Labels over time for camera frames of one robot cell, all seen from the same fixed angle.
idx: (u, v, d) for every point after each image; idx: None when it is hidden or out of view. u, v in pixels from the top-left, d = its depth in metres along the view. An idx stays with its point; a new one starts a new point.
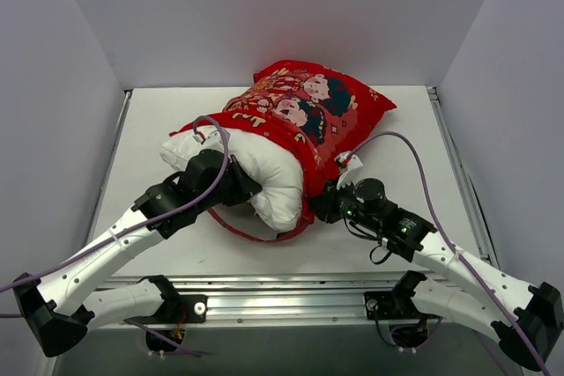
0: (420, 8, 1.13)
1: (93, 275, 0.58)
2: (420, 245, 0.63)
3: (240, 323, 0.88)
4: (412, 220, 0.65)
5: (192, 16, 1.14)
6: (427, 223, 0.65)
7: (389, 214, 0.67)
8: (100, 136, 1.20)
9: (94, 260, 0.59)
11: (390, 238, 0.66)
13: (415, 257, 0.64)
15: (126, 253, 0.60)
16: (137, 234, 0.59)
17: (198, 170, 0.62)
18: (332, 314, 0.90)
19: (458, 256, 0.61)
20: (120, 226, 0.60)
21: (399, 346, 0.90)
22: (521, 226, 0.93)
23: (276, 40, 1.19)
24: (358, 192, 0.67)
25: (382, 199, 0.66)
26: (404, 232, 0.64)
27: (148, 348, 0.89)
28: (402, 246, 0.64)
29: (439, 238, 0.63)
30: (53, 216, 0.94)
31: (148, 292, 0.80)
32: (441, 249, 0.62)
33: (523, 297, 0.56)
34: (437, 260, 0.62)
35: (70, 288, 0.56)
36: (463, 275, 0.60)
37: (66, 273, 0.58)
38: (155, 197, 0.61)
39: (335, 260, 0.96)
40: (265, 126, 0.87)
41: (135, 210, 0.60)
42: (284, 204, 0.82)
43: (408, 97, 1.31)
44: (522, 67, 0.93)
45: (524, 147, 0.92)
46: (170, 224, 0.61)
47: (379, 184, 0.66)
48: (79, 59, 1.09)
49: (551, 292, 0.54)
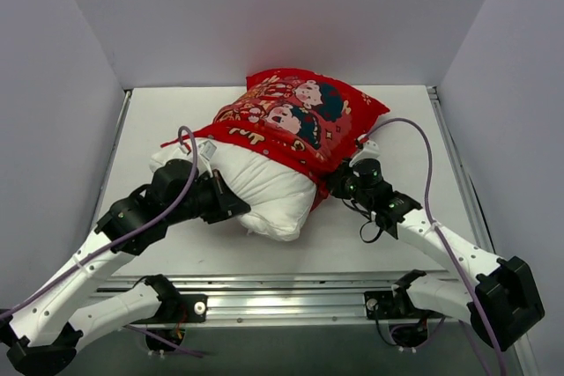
0: (421, 7, 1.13)
1: (64, 304, 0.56)
2: (403, 217, 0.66)
3: (240, 323, 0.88)
4: (402, 200, 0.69)
5: (192, 16, 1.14)
6: (415, 200, 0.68)
7: (382, 193, 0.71)
8: (100, 136, 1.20)
9: (62, 290, 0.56)
11: (380, 212, 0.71)
13: (399, 231, 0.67)
15: (93, 277, 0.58)
16: (102, 259, 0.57)
17: (166, 182, 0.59)
18: (331, 314, 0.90)
19: (435, 227, 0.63)
20: (84, 253, 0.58)
21: (399, 346, 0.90)
22: (521, 226, 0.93)
23: (276, 40, 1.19)
24: (356, 166, 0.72)
25: (375, 177, 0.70)
26: (391, 208, 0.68)
27: (149, 348, 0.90)
28: (389, 221, 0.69)
29: (422, 213, 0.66)
30: (53, 216, 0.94)
31: (144, 296, 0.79)
32: (421, 222, 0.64)
33: (489, 266, 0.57)
34: (415, 231, 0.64)
35: (40, 322, 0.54)
36: (436, 245, 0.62)
37: (35, 306, 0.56)
38: (118, 214, 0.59)
39: (334, 259, 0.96)
40: (263, 142, 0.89)
41: (98, 232, 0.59)
42: (281, 212, 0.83)
43: (409, 97, 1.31)
44: (522, 66, 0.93)
45: (524, 147, 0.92)
46: (137, 243, 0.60)
47: (377, 163, 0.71)
48: (79, 59, 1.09)
49: (520, 267, 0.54)
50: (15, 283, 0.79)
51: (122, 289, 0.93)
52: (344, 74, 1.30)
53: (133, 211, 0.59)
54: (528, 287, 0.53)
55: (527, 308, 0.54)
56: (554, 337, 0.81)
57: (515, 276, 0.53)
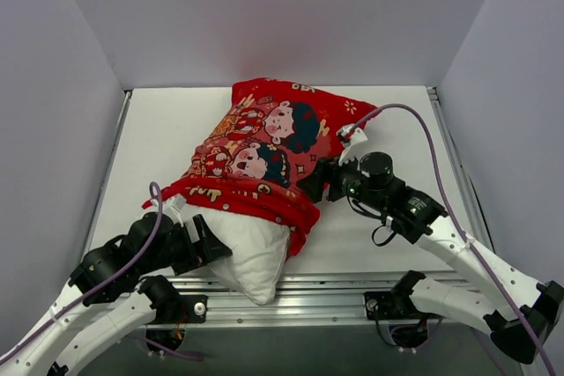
0: (421, 8, 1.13)
1: (44, 355, 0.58)
2: (428, 227, 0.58)
3: (240, 323, 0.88)
4: (422, 202, 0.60)
5: (192, 17, 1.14)
6: (437, 204, 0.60)
7: (396, 192, 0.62)
8: (100, 136, 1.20)
9: (40, 341, 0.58)
11: (395, 217, 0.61)
13: (419, 240, 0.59)
15: (70, 329, 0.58)
16: (75, 312, 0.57)
17: (141, 236, 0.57)
18: (332, 314, 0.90)
19: (470, 246, 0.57)
20: (59, 305, 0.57)
21: (399, 346, 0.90)
22: (521, 227, 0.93)
23: (275, 40, 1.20)
24: (365, 166, 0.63)
25: (389, 175, 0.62)
26: (413, 212, 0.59)
27: (149, 349, 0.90)
28: (407, 225, 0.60)
29: (450, 223, 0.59)
30: (53, 217, 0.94)
31: (137, 309, 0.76)
32: (451, 236, 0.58)
33: (531, 293, 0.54)
34: (446, 246, 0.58)
35: (23, 372, 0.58)
36: (475, 268, 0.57)
37: (18, 357, 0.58)
38: (90, 267, 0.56)
39: (332, 261, 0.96)
40: (224, 196, 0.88)
41: (71, 284, 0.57)
42: (252, 279, 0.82)
43: (409, 97, 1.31)
44: (522, 67, 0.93)
45: (524, 148, 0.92)
46: (109, 293, 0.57)
47: (389, 158, 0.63)
48: (79, 60, 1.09)
49: (560, 294, 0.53)
50: (15, 284, 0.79)
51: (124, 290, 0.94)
52: (344, 75, 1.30)
53: (104, 264, 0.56)
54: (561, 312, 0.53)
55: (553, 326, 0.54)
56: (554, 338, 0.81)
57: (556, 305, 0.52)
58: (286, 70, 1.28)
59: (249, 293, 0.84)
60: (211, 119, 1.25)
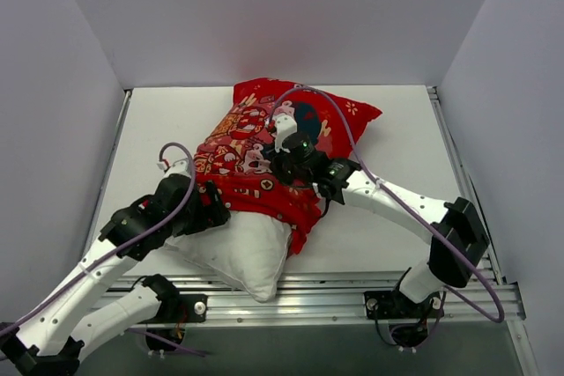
0: (421, 7, 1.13)
1: (72, 313, 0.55)
2: (346, 182, 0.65)
3: (240, 322, 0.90)
4: (341, 165, 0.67)
5: (192, 16, 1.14)
6: (352, 162, 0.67)
7: (318, 161, 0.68)
8: (100, 136, 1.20)
9: (69, 297, 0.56)
11: (321, 182, 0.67)
13: (345, 196, 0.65)
15: (100, 284, 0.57)
16: (108, 264, 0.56)
17: (170, 190, 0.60)
18: (331, 314, 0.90)
19: (380, 186, 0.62)
20: (89, 260, 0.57)
21: (399, 346, 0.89)
22: (521, 228, 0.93)
23: (275, 40, 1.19)
24: (285, 143, 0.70)
25: (307, 148, 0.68)
26: (331, 173, 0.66)
27: (149, 348, 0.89)
28: (332, 188, 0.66)
29: (364, 174, 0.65)
30: (54, 217, 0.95)
31: (143, 299, 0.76)
32: (366, 183, 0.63)
33: (440, 210, 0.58)
34: (361, 193, 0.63)
35: (48, 331, 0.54)
36: (384, 202, 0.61)
37: (43, 315, 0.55)
38: (121, 222, 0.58)
39: (331, 260, 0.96)
40: (226, 194, 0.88)
41: (102, 239, 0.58)
42: (251, 276, 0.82)
43: (409, 97, 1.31)
44: (522, 66, 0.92)
45: (524, 147, 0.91)
46: (141, 248, 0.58)
47: (303, 135, 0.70)
48: (79, 59, 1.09)
49: (464, 204, 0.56)
50: (14, 282, 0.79)
51: (123, 289, 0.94)
52: (345, 74, 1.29)
53: (137, 219, 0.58)
54: (474, 223, 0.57)
55: (478, 242, 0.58)
56: (554, 338, 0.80)
57: (463, 217, 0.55)
58: (286, 70, 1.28)
59: (249, 291, 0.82)
60: (211, 118, 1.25)
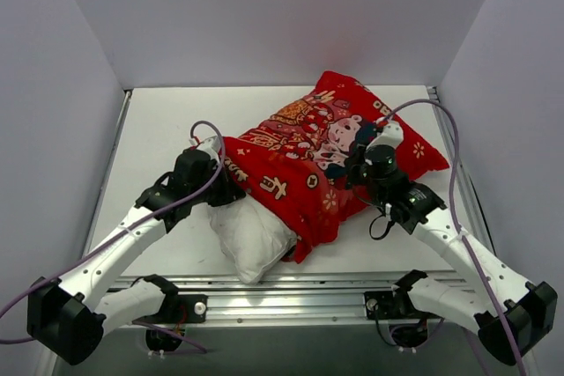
0: (421, 8, 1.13)
1: (114, 266, 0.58)
2: (425, 217, 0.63)
3: (240, 323, 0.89)
4: (423, 193, 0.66)
5: (192, 16, 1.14)
6: (438, 198, 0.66)
7: (396, 182, 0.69)
8: (100, 136, 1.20)
9: (111, 253, 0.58)
11: (396, 205, 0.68)
13: (416, 230, 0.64)
15: (138, 243, 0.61)
16: (147, 224, 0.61)
17: (188, 165, 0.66)
18: (331, 314, 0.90)
19: (462, 238, 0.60)
20: (129, 220, 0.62)
21: (399, 346, 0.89)
22: (522, 228, 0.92)
23: (276, 40, 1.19)
24: (368, 154, 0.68)
25: (390, 165, 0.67)
26: (411, 202, 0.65)
27: (149, 348, 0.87)
28: (406, 215, 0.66)
29: (447, 217, 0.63)
30: (54, 216, 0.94)
31: (148, 289, 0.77)
32: (446, 227, 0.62)
33: (520, 291, 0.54)
34: (439, 236, 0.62)
35: (92, 281, 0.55)
36: (463, 259, 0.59)
37: (86, 268, 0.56)
38: (154, 195, 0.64)
39: (331, 260, 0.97)
40: (249, 182, 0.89)
41: (138, 206, 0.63)
42: (245, 255, 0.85)
43: (409, 97, 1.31)
44: (522, 66, 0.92)
45: (524, 147, 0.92)
46: (174, 217, 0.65)
47: (392, 151, 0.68)
48: (78, 59, 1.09)
49: (546, 291, 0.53)
50: (15, 282, 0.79)
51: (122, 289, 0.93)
52: (345, 74, 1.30)
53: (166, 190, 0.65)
54: (549, 313, 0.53)
55: (542, 330, 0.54)
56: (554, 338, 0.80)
57: (541, 304, 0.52)
58: (286, 70, 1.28)
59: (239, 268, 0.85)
60: (211, 118, 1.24)
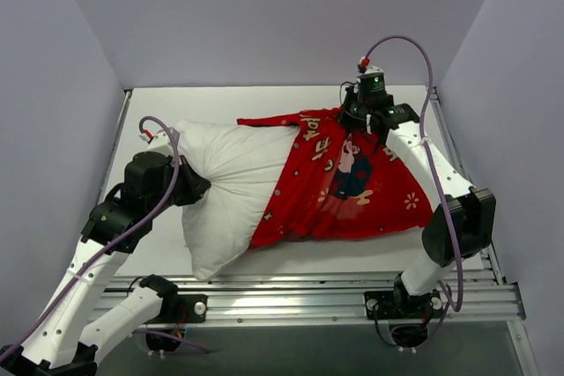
0: (422, 7, 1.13)
1: (75, 319, 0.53)
2: (397, 126, 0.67)
3: (240, 322, 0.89)
4: (403, 110, 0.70)
5: (192, 17, 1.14)
6: (414, 114, 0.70)
7: (381, 100, 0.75)
8: (100, 136, 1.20)
9: (67, 305, 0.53)
11: (374, 117, 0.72)
13: (389, 136, 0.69)
15: (95, 285, 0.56)
16: (100, 263, 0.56)
17: (139, 175, 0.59)
18: (332, 314, 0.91)
19: (424, 143, 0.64)
20: (78, 264, 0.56)
21: (399, 346, 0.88)
22: (522, 228, 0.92)
23: (276, 39, 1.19)
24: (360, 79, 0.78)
25: (376, 84, 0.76)
26: (389, 113, 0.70)
27: (149, 348, 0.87)
28: (382, 124, 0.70)
29: (416, 129, 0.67)
30: (54, 216, 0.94)
31: (144, 298, 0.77)
32: (413, 136, 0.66)
33: (460, 191, 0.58)
34: (404, 141, 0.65)
35: (55, 342, 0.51)
36: (421, 160, 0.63)
37: (45, 328, 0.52)
38: (100, 218, 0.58)
39: (330, 260, 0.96)
40: (307, 138, 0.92)
41: (85, 240, 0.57)
42: (203, 255, 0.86)
43: (409, 97, 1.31)
44: (522, 65, 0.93)
45: (524, 148, 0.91)
46: (129, 240, 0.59)
47: (382, 75, 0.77)
48: (79, 60, 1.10)
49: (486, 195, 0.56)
50: (14, 280, 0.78)
51: (122, 289, 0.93)
52: (345, 74, 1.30)
53: (115, 210, 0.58)
54: (486, 218, 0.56)
55: (477, 235, 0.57)
56: (555, 337, 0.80)
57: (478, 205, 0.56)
58: (286, 70, 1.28)
59: (195, 263, 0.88)
60: (211, 118, 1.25)
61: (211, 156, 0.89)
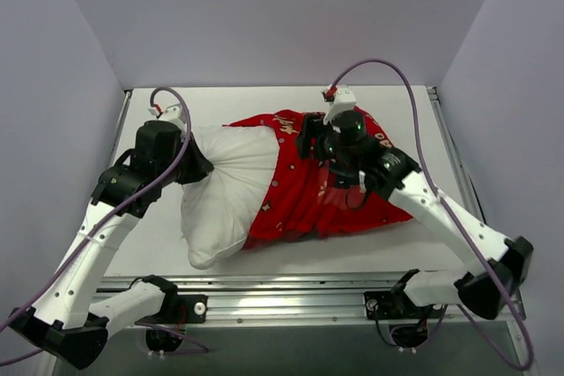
0: (422, 7, 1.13)
1: (86, 280, 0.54)
2: (402, 183, 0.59)
3: (240, 323, 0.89)
4: (397, 158, 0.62)
5: (191, 17, 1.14)
6: (411, 161, 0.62)
7: (368, 150, 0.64)
8: (100, 135, 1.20)
9: (79, 266, 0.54)
11: (369, 173, 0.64)
13: (393, 195, 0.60)
15: (107, 246, 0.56)
16: (110, 224, 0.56)
17: (151, 139, 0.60)
18: (332, 314, 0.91)
19: (441, 200, 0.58)
20: (89, 225, 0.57)
21: (399, 346, 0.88)
22: (522, 229, 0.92)
23: (275, 39, 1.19)
24: (337, 122, 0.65)
25: (360, 131, 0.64)
26: (388, 169, 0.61)
27: (149, 348, 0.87)
28: (382, 182, 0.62)
29: (422, 180, 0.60)
30: (53, 216, 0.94)
31: (148, 290, 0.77)
32: (424, 191, 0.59)
33: (499, 249, 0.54)
34: (418, 201, 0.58)
35: (67, 302, 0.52)
36: (444, 220, 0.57)
37: (57, 290, 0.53)
38: (110, 181, 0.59)
39: (330, 261, 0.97)
40: (289, 135, 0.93)
41: (96, 202, 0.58)
42: (200, 237, 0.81)
43: (410, 97, 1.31)
44: (522, 64, 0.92)
45: (525, 148, 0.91)
46: (139, 203, 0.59)
47: (360, 116, 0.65)
48: (78, 60, 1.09)
49: (525, 246, 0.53)
50: (15, 278, 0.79)
51: (122, 289, 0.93)
52: (345, 74, 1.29)
53: (125, 174, 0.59)
54: (525, 266, 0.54)
55: (517, 285, 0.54)
56: (557, 339, 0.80)
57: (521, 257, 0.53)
58: (285, 70, 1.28)
59: (190, 249, 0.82)
60: (210, 119, 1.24)
61: (209, 142, 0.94)
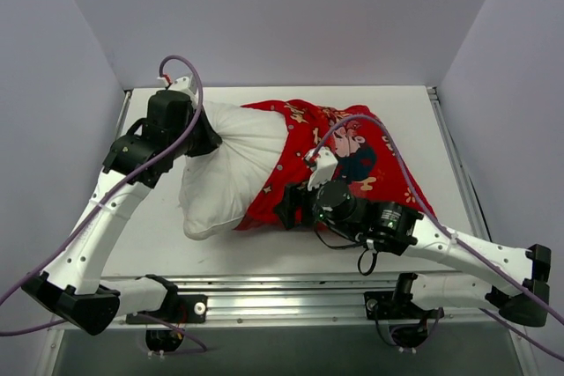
0: (422, 7, 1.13)
1: (98, 247, 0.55)
2: (413, 239, 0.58)
3: (240, 323, 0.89)
4: (396, 210, 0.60)
5: (192, 17, 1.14)
6: (410, 209, 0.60)
7: (362, 213, 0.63)
8: (100, 135, 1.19)
9: (92, 232, 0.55)
11: (376, 238, 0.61)
13: (409, 251, 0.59)
15: (118, 215, 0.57)
16: (121, 194, 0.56)
17: (163, 107, 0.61)
18: (332, 314, 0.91)
19: (456, 240, 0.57)
20: (100, 194, 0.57)
21: (399, 346, 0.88)
22: (522, 228, 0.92)
23: (275, 39, 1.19)
24: (323, 202, 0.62)
25: (350, 200, 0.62)
26: (391, 226, 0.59)
27: (149, 348, 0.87)
28: (394, 242, 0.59)
29: (428, 223, 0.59)
30: (53, 215, 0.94)
31: (151, 283, 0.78)
32: (436, 237, 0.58)
33: (524, 265, 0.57)
34: (435, 249, 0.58)
35: (79, 269, 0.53)
36: (467, 259, 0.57)
37: (70, 256, 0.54)
38: (122, 151, 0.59)
39: (330, 260, 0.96)
40: (299, 123, 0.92)
41: (107, 172, 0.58)
42: (199, 208, 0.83)
43: (409, 97, 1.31)
44: (522, 64, 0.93)
45: (525, 148, 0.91)
46: (151, 173, 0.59)
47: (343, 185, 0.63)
48: (78, 60, 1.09)
49: (541, 253, 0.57)
50: (15, 276, 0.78)
51: None
52: (345, 74, 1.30)
53: (137, 144, 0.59)
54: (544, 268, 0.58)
55: None
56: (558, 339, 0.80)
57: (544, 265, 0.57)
58: (286, 70, 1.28)
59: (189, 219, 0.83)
60: None
61: (217, 117, 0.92)
